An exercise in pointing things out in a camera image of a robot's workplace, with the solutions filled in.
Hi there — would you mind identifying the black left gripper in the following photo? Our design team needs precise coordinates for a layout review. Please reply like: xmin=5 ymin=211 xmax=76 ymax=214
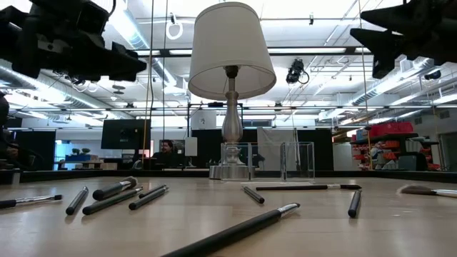
xmin=12 ymin=0 xmax=147 ymax=84

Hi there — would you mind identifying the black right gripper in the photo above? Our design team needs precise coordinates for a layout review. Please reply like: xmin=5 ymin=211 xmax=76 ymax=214
xmin=349 ymin=0 xmax=457 ymax=79

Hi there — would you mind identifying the slim black makeup brush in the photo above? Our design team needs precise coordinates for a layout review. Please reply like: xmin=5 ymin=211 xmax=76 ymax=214
xmin=242 ymin=185 xmax=266 ymax=205
xmin=128 ymin=186 xmax=170 ymax=211
xmin=347 ymin=189 xmax=363 ymax=219
xmin=138 ymin=183 xmax=169 ymax=200
xmin=82 ymin=186 xmax=144 ymax=216
xmin=65 ymin=186 xmax=89 ymax=216
xmin=159 ymin=202 xmax=301 ymax=257
xmin=255 ymin=183 xmax=363 ymax=191

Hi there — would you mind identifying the black fan makeup brush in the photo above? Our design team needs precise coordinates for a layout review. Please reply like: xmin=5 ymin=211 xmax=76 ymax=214
xmin=397 ymin=184 xmax=457 ymax=199

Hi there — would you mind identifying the black brush long silver ferrule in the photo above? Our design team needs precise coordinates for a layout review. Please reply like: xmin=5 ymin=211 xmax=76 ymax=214
xmin=0 ymin=194 xmax=63 ymax=209

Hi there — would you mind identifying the large black display screen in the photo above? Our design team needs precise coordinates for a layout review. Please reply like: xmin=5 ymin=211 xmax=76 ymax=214
xmin=101 ymin=119 xmax=151 ymax=151

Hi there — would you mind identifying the shelf rack with red bins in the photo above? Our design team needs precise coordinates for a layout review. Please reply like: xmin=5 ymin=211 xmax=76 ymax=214
xmin=349 ymin=121 xmax=442 ymax=171

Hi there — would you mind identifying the blue box with plants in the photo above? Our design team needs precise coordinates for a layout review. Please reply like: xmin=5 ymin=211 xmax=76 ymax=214
xmin=65 ymin=148 xmax=92 ymax=163

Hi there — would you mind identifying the white shade silver table lamp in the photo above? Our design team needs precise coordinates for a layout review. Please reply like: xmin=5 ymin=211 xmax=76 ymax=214
xmin=188 ymin=1 xmax=278 ymax=181

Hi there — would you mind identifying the white hanging sign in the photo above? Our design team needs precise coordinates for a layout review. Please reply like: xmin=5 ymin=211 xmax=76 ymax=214
xmin=191 ymin=110 xmax=217 ymax=131

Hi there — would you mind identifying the person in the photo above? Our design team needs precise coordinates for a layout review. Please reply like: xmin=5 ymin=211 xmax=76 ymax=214
xmin=151 ymin=138 xmax=185 ymax=169
xmin=0 ymin=91 xmax=36 ymax=171

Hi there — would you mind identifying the white rectangular panel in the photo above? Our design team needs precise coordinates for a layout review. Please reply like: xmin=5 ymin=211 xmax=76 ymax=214
xmin=184 ymin=137 xmax=198 ymax=157

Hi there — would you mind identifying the white hanging sheet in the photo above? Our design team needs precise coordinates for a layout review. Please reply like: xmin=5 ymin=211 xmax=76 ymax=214
xmin=257 ymin=127 xmax=298 ymax=171

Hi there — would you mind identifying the clear acrylic organizer box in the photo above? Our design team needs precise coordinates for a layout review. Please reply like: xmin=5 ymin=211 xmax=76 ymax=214
xmin=220 ymin=141 xmax=316 ymax=182

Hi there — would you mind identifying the white hanging ring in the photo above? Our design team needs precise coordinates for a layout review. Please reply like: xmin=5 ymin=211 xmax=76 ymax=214
xmin=165 ymin=13 xmax=184 ymax=41

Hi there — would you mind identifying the black hanging cable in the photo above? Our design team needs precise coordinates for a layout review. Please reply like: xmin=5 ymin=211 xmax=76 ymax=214
xmin=161 ymin=0 xmax=169 ymax=142

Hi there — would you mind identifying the thin hanging cable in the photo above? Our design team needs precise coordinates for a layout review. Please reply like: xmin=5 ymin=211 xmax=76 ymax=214
xmin=358 ymin=0 xmax=371 ymax=169

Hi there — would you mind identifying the black hanging camera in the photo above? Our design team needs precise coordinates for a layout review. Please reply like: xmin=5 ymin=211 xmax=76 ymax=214
xmin=285 ymin=59 xmax=310 ymax=86

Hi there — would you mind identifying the black aluminium rig frame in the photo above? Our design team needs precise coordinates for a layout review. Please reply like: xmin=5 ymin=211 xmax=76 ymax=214
xmin=0 ymin=168 xmax=457 ymax=185

